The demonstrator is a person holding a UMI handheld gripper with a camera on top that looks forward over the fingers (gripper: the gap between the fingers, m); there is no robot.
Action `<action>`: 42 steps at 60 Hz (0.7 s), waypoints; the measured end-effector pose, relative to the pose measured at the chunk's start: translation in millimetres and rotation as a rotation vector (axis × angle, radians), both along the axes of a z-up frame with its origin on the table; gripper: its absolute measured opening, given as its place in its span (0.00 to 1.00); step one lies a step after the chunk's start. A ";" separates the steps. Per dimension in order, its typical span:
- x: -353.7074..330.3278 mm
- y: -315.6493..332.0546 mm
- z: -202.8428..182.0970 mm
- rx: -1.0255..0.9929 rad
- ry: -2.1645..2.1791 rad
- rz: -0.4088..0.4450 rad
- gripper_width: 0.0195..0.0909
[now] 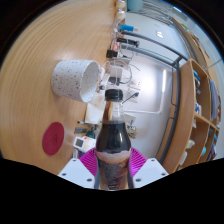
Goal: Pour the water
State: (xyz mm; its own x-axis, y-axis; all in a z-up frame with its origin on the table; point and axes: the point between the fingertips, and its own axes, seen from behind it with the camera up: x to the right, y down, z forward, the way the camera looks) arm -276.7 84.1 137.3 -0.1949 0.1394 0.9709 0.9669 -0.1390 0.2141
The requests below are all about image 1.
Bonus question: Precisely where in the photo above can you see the grey metal frame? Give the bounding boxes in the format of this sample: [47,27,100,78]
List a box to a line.
[118,29,188,164]

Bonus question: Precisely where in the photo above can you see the tall black device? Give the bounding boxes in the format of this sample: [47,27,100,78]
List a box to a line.
[116,37,140,48]

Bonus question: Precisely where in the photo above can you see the small blue bottle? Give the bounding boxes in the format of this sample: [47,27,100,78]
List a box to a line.
[118,23,139,33]

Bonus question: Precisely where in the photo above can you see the small white digital clock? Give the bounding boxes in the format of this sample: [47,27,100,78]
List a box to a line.
[73,135,97,152]

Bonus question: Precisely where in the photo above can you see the dark drink bottle black cap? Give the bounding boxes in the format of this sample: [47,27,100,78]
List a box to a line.
[94,88,132,191]

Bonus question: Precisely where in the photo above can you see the white speckled cup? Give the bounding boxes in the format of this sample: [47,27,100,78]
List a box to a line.
[51,59,101,103]

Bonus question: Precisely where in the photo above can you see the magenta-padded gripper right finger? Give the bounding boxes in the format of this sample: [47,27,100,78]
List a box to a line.
[126,147,170,189]

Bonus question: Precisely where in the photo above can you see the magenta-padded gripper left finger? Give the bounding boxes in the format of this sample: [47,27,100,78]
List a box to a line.
[57,147,101,189]

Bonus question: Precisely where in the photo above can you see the teal cushion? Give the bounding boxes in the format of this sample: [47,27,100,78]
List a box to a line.
[126,0,144,13]

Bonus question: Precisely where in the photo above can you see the flat round red coaster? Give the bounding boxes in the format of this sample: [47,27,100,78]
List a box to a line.
[41,121,65,157]

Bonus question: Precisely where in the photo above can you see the small white round object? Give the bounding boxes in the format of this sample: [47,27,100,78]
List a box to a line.
[115,0,127,10]
[115,9,127,20]

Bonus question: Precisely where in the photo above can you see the wooden shelf unit with items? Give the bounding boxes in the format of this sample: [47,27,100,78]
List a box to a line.
[162,58,223,174]

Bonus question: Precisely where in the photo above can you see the white crumpled tissue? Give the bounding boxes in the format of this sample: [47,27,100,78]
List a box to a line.
[83,91,107,125]

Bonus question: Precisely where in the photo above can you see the small black jar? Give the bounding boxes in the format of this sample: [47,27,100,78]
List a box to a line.
[106,49,119,59]

